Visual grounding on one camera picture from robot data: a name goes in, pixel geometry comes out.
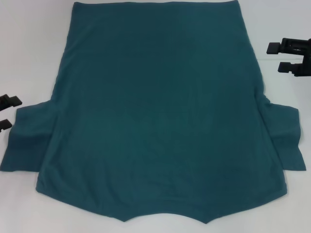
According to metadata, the teal blue t-shirt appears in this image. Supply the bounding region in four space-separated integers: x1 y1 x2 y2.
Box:
0 1 306 218

